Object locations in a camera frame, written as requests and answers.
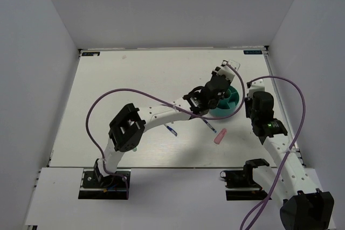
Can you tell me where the right corner label sticker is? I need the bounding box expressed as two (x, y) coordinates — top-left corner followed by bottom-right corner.
(243, 50), (263, 55)

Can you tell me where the teal round divided organizer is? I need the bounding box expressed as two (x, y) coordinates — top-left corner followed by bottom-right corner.
(209, 86), (239, 117)

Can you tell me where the left corner label sticker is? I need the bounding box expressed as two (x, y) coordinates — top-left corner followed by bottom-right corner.
(81, 52), (100, 57)

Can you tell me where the blue clear gel pen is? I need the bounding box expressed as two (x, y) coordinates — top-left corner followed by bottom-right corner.
(202, 119), (217, 133)

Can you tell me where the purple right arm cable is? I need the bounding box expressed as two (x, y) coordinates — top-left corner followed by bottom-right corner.
(239, 75), (307, 230)

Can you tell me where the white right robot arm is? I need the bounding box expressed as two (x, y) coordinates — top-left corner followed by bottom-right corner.
(243, 90), (334, 229)

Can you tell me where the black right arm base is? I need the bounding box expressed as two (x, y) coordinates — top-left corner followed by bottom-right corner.
(220, 170), (267, 201)

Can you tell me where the corner label sticker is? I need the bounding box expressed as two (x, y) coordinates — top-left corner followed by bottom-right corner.
(81, 52), (100, 57)
(243, 50), (263, 55)

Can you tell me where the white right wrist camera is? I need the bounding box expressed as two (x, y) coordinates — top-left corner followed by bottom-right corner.
(247, 79), (265, 99)

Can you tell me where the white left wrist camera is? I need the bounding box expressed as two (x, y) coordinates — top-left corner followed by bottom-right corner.
(212, 60), (240, 82)

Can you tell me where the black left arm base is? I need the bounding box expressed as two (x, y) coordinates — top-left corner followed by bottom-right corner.
(78, 170), (129, 200)

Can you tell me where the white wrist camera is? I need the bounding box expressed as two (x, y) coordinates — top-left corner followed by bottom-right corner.
(247, 79), (265, 99)
(212, 60), (240, 82)

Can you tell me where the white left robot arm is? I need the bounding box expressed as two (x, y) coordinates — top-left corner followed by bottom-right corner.
(94, 65), (235, 186)

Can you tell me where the pink correction pen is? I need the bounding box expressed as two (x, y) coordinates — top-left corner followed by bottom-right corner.
(213, 128), (227, 144)

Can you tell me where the blue clear ballpoint pen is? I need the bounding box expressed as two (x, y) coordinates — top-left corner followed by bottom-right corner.
(165, 125), (177, 137)

